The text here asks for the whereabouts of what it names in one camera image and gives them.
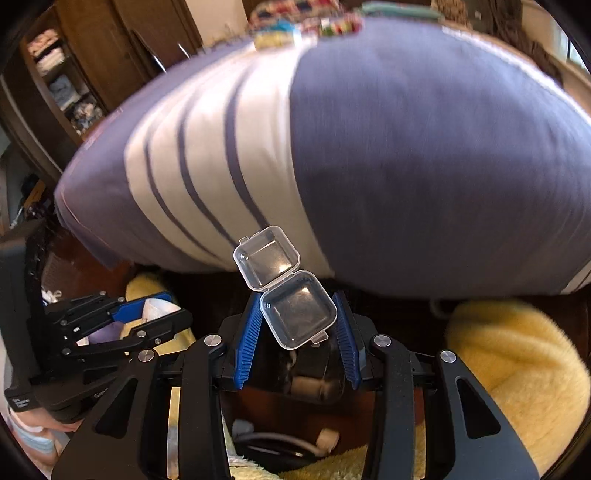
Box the yellow bottle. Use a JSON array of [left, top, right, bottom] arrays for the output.
[[253, 31, 296, 51]]

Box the dark wooden wardrobe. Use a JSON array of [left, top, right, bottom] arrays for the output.
[[1, 0, 202, 185]]

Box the patterned brown cushion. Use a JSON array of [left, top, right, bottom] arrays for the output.
[[431, 0, 482, 27]]

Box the person's left hand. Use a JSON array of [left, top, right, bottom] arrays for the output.
[[8, 408, 82, 466]]

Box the yellow fluffy blanket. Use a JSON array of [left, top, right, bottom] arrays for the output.
[[124, 272, 591, 480]]

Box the colourful candy wrapper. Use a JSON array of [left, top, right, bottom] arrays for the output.
[[318, 13, 363, 37]]

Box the white bandage roll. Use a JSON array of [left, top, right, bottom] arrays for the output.
[[76, 292, 180, 346]]

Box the purple striped bed cover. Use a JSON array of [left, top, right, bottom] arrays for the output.
[[55, 18, 590, 298]]

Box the blue snack wrapper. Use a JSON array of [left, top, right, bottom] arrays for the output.
[[260, 19, 300, 34]]

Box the clear plastic case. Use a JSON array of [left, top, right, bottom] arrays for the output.
[[233, 226, 338, 351]]

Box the brown curtain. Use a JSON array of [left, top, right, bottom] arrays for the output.
[[488, 0, 564, 87]]

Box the plaid pillow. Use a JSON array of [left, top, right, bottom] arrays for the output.
[[249, 0, 342, 26]]

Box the teal pillow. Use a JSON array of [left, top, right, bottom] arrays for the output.
[[360, 1, 444, 22]]

